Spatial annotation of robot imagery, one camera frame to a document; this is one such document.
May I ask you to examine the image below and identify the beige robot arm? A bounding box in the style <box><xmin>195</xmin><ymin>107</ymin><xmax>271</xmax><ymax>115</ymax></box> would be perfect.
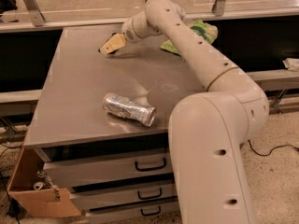
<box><xmin>100</xmin><ymin>0</ymin><xmax>269</xmax><ymax>224</ymax></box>

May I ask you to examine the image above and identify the black floor cable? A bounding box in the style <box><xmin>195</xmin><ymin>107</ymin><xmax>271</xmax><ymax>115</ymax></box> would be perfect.
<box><xmin>247</xmin><ymin>139</ymin><xmax>299</xmax><ymax>158</ymax></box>

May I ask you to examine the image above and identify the grey drawer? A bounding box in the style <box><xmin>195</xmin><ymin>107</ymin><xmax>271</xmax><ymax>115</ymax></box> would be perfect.
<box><xmin>86</xmin><ymin>199</ymin><xmax>179</xmax><ymax>224</ymax></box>
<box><xmin>44</xmin><ymin>148</ymin><xmax>172</xmax><ymax>188</ymax></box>
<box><xmin>70</xmin><ymin>180</ymin><xmax>177</xmax><ymax>210</ymax></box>

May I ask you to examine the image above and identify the crushed silver soda can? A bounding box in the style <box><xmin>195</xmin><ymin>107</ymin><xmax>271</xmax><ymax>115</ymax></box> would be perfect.
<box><xmin>103</xmin><ymin>93</ymin><xmax>156</xmax><ymax>127</ymax></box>

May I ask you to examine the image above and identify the right metal bracket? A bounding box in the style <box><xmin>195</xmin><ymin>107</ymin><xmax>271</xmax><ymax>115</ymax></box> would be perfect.
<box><xmin>212</xmin><ymin>0</ymin><xmax>226</xmax><ymax>16</ymax></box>

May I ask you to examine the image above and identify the top grey drawer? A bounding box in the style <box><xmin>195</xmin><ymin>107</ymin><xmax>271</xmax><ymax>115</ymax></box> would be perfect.
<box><xmin>44</xmin><ymin>148</ymin><xmax>172</xmax><ymax>188</ymax></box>

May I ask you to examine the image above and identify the grey drawer cabinet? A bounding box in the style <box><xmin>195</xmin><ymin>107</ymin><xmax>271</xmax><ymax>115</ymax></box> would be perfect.
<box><xmin>24</xmin><ymin>25</ymin><xmax>202</xmax><ymax>214</ymax></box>

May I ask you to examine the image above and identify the can inside cardboard box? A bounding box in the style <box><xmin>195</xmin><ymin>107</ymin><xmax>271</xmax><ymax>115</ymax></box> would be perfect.
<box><xmin>33</xmin><ymin>181</ymin><xmax>45</xmax><ymax>190</ymax></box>

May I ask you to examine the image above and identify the middle grey drawer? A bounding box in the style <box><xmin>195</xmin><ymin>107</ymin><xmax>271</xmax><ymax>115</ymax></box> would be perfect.
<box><xmin>70</xmin><ymin>180</ymin><xmax>177</xmax><ymax>210</ymax></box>

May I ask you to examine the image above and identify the bottom grey drawer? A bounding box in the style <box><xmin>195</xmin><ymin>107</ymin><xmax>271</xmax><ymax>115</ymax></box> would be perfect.
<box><xmin>86</xmin><ymin>199</ymin><xmax>179</xmax><ymax>224</ymax></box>

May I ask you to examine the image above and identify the green snack chip bag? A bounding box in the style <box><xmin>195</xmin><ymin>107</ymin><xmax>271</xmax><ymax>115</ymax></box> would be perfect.
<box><xmin>161</xmin><ymin>20</ymin><xmax>218</xmax><ymax>55</ymax></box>

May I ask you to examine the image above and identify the white crumpled paper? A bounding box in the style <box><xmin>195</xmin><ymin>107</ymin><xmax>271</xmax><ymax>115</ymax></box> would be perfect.
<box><xmin>283</xmin><ymin>58</ymin><xmax>299</xmax><ymax>71</ymax></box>

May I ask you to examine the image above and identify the left metal bracket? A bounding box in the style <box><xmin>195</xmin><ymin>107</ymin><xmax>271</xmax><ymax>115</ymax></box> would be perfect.
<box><xmin>23</xmin><ymin>0</ymin><xmax>45</xmax><ymax>27</ymax></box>

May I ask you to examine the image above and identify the brown cardboard box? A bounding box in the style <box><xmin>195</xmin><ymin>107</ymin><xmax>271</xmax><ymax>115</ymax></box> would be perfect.
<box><xmin>7</xmin><ymin>147</ymin><xmax>81</xmax><ymax>217</ymax></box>

